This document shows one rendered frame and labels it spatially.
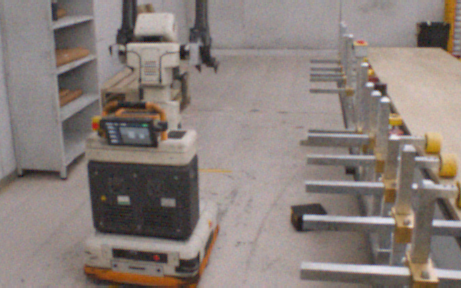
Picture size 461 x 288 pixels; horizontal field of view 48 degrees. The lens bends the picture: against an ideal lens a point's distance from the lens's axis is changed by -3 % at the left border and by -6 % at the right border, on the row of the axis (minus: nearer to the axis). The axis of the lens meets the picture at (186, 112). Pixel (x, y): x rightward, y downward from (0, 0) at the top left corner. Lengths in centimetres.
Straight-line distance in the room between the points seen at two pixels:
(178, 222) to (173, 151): 38
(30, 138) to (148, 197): 196
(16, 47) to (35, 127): 66
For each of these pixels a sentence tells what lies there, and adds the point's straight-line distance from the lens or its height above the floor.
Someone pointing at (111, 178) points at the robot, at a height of 61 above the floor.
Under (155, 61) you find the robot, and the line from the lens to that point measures 286.
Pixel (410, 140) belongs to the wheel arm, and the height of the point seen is 95.
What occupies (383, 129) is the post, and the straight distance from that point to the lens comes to 195.
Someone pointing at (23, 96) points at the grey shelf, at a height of 70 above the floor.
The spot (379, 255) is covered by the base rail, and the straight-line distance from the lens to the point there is 185.
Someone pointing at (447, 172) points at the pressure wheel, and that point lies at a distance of 198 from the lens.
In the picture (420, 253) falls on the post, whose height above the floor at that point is 99.
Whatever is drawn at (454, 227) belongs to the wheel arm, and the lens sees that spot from 152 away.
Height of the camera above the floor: 161
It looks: 15 degrees down
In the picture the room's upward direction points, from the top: 2 degrees counter-clockwise
